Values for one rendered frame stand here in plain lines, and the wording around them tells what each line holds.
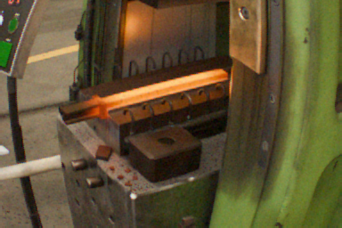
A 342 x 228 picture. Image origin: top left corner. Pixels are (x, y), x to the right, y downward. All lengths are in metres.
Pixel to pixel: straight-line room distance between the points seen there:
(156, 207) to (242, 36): 0.40
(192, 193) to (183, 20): 0.51
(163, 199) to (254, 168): 0.20
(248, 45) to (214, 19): 0.60
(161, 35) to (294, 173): 0.67
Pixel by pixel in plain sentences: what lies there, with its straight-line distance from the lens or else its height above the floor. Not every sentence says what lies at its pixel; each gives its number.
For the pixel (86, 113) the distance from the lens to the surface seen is 1.39.
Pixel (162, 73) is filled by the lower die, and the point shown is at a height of 0.98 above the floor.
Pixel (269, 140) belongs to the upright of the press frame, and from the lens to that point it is 1.19.
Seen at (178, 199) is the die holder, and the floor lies 0.87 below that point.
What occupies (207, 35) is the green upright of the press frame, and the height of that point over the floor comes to 1.01.
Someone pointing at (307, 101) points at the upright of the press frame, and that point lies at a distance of 1.07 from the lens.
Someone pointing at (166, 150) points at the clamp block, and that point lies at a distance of 1.30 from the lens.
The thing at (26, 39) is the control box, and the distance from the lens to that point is 1.70.
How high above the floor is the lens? 1.66
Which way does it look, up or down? 27 degrees down
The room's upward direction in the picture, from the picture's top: 3 degrees clockwise
